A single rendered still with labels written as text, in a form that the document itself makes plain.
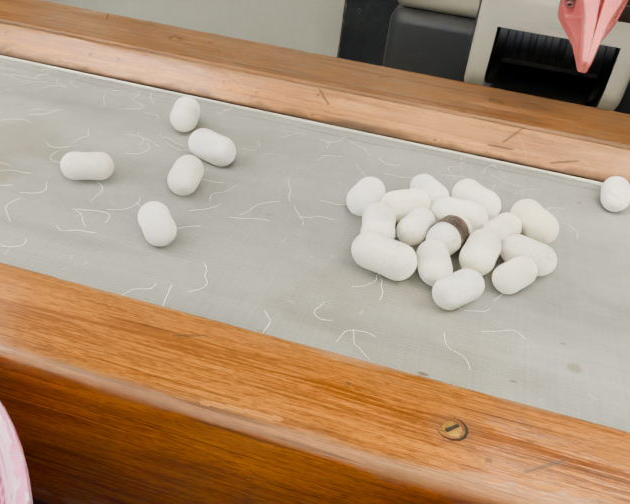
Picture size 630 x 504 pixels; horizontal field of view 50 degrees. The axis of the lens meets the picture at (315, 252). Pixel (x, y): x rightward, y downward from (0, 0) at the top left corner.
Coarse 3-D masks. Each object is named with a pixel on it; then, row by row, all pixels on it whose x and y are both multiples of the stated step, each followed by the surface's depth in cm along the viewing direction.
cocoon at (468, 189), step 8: (456, 184) 45; (464, 184) 44; (472, 184) 44; (480, 184) 45; (456, 192) 45; (464, 192) 44; (472, 192) 44; (480, 192) 44; (488, 192) 43; (472, 200) 44; (480, 200) 43; (488, 200) 43; (496, 200) 43; (488, 208) 43; (496, 208) 43; (488, 216) 43
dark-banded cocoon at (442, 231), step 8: (440, 224) 39; (448, 224) 39; (432, 232) 39; (440, 232) 39; (448, 232) 39; (456, 232) 39; (440, 240) 39; (448, 240) 39; (456, 240) 39; (448, 248) 39; (456, 248) 39
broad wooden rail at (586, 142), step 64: (0, 0) 67; (64, 64) 60; (128, 64) 59; (192, 64) 58; (256, 64) 59; (320, 64) 61; (384, 128) 55; (448, 128) 54; (512, 128) 54; (576, 128) 55
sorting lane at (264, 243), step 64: (0, 64) 59; (0, 128) 48; (64, 128) 49; (128, 128) 51; (256, 128) 53; (320, 128) 55; (0, 192) 41; (64, 192) 41; (128, 192) 42; (256, 192) 44; (320, 192) 45; (512, 192) 49; (576, 192) 50; (0, 256) 35; (64, 256) 36; (128, 256) 36; (192, 256) 37; (256, 256) 38; (320, 256) 39; (576, 256) 42; (256, 320) 33; (320, 320) 34; (384, 320) 34; (448, 320) 35; (512, 320) 35; (576, 320) 36; (512, 384) 31; (576, 384) 32
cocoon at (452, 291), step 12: (444, 276) 35; (456, 276) 35; (468, 276) 35; (480, 276) 36; (444, 288) 35; (456, 288) 34; (468, 288) 35; (480, 288) 35; (444, 300) 35; (456, 300) 35; (468, 300) 35
